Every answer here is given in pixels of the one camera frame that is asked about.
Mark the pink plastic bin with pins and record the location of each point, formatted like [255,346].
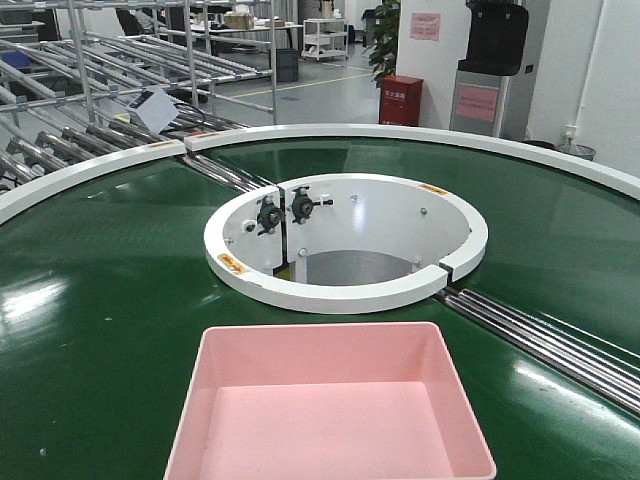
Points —
[327,401]

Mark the red fire extinguisher cabinet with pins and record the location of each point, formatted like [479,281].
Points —
[400,100]

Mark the dark plastic crate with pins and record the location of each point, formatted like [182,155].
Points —
[287,65]

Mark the white tilted box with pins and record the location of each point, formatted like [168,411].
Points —
[153,109]

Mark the green circular conveyor belt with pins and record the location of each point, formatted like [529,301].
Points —
[105,292]

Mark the green potted plant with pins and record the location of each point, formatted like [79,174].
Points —
[383,57]

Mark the steel roller conveyor rack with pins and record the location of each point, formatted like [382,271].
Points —
[69,68]

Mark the white outer conveyor rim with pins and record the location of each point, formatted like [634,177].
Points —
[26,196]

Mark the steel transfer rollers right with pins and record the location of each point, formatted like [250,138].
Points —
[608,375]

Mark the white wire shelf cart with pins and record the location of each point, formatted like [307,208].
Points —
[324,39]

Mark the pink wall notice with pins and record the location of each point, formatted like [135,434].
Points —
[425,26]

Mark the wire mesh waste basket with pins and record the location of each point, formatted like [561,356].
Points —
[581,151]

